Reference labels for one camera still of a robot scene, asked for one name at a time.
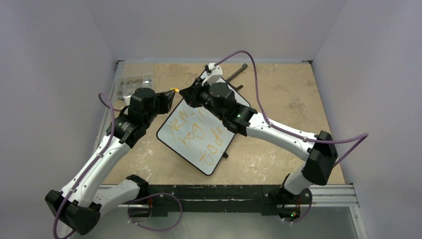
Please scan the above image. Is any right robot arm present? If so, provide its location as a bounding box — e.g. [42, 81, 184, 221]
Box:
[179, 78, 338, 203]

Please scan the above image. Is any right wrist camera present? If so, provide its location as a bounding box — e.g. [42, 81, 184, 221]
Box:
[202, 63, 223, 86]

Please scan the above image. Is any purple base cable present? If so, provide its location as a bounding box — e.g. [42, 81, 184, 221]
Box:
[127, 193, 184, 232]

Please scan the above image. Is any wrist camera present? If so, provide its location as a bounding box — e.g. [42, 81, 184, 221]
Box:
[202, 63, 223, 86]
[123, 95, 131, 104]

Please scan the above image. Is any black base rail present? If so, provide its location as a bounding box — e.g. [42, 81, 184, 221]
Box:
[127, 185, 312, 218]

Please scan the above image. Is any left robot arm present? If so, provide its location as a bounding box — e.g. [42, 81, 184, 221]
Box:
[45, 88, 178, 239]

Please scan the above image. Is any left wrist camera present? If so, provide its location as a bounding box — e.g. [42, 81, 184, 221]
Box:
[123, 95, 131, 104]

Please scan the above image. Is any aluminium frame rail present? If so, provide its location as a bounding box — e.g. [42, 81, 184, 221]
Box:
[121, 185, 358, 211]

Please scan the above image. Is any clear plastic screw box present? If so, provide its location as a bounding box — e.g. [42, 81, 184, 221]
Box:
[115, 74, 153, 100]

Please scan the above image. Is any black metal crank handle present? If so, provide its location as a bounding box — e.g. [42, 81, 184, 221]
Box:
[226, 63, 248, 91]

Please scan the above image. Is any white whiteboard black frame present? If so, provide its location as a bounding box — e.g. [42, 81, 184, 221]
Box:
[156, 98, 234, 176]

